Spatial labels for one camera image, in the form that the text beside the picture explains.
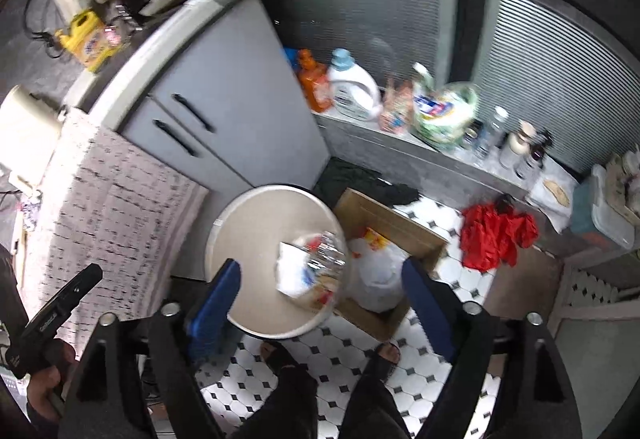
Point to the white storage tub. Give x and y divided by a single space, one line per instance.
607 209

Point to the green refill pouch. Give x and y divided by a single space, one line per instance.
445 111

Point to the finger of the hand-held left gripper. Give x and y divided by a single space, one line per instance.
77 284

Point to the blue white carton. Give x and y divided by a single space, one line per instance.
292 271

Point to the grey kitchen cabinet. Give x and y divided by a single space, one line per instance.
240 89

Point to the white cap bottle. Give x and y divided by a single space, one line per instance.
517 145

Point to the printed white tablecloth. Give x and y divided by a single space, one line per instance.
115 219

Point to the grey window blind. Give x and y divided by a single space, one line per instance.
365 14
565 74

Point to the person's right leg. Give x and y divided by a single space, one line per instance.
375 394

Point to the white air fryer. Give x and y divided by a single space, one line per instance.
25 124

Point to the black cloth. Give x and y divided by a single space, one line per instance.
372 179

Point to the orange bottle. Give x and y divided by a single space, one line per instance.
314 84

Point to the red cloth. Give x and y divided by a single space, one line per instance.
492 236

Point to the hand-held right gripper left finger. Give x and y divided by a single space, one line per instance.
215 299

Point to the steel faucet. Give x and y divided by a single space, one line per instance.
122 16

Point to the person's leg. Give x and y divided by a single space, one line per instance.
375 394
290 389

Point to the person's left leg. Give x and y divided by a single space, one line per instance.
290 389

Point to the person's left hand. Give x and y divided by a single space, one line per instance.
45 384

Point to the white plastic bag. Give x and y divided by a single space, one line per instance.
377 274

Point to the patterned snack packet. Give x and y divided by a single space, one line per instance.
396 111

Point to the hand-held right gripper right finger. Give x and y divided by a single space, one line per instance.
430 304

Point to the cardboard box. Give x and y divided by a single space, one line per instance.
400 229

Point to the yellow detergent bottle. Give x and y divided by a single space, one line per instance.
90 41

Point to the white power strip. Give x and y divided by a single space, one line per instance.
22 180

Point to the red wrapper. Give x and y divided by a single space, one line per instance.
314 245

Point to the white laundry detergent bottle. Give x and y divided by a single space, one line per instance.
352 91

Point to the white round bucket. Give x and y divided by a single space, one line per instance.
250 249

